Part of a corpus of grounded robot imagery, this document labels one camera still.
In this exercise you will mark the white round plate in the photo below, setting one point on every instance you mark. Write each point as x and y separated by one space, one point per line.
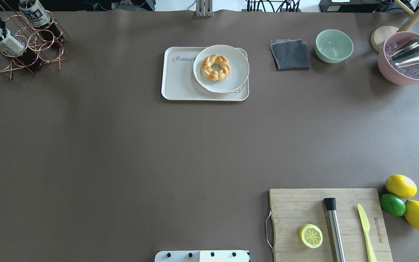
239 69

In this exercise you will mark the white mounting pillar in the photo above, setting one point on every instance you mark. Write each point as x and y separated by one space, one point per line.
236 255

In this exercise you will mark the wooden cutting board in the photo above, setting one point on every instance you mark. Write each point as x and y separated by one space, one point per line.
293 208

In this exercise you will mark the whole yellow lemon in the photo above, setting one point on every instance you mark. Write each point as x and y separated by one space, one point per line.
401 186

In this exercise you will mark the pink ice bowl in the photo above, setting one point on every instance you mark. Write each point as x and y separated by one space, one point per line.
403 76

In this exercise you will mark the yellow plastic knife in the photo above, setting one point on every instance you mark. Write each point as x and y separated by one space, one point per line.
365 228

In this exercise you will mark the green lime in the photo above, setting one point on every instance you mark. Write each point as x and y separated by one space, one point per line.
392 204

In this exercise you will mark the braided ring pastry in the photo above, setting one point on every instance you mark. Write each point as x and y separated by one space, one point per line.
215 67

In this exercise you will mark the mint green bowl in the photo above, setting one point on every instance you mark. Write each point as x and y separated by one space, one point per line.
333 46

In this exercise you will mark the tea bottle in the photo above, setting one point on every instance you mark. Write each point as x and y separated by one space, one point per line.
12 46
41 21

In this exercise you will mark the halved lemon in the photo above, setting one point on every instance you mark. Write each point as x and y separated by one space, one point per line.
311 236

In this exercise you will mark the aluminium frame post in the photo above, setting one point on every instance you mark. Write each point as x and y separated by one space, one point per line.
204 8

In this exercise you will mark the dark grey folded cloth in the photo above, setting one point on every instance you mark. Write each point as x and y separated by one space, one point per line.
290 54

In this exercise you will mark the metal ice scoop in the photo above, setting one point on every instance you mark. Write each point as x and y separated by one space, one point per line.
406 55

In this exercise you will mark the copper wire bottle rack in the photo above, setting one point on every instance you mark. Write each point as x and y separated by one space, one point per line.
19 25

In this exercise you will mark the cream serving tray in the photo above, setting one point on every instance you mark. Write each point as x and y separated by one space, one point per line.
179 82

